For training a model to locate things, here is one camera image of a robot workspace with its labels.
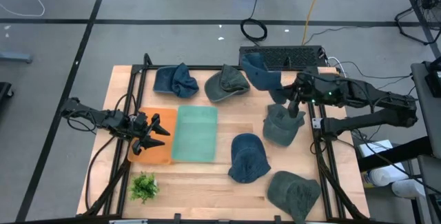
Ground orange mat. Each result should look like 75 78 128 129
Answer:
127 106 178 165

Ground yellow floor cable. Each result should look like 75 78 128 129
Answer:
301 0 327 45

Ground blue denim cap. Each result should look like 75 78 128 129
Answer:
152 62 200 99
227 132 272 184
240 52 289 105

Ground black aluminium table frame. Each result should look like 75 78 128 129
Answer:
76 53 371 223

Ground green mat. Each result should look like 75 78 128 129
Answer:
171 105 219 163

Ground white paper towel roll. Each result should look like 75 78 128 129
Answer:
391 179 427 199
361 163 409 187

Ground black floor object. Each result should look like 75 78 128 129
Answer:
0 81 14 111

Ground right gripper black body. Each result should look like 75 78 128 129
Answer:
288 72 315 119

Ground black keyboard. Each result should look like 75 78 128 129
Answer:
238 45 328 70

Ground black hanging table cable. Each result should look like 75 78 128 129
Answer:
85 136 116 213

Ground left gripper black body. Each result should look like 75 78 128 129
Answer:
127 112 154 156

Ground grey side table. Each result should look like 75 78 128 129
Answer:
410 61 441 159

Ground black shelf beam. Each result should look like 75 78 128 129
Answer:
358 136 433 173

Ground grey-green cap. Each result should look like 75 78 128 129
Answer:
262 103 307 147
204 63 251 103
266 170 322 224

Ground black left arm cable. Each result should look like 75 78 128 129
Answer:
66 93 139 135

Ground coiled black floor cable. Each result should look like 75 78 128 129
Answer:
240 0 269 43

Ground black device on side table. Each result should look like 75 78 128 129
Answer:
424 57 441 98

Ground white box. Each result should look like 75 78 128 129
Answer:
358 139 393 158

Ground small green potted plant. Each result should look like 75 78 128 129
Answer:
127 171 160 205

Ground grey floor bar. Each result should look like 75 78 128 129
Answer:
0 51 34 64

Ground white computer cable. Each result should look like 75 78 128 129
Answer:
327 57 347 79

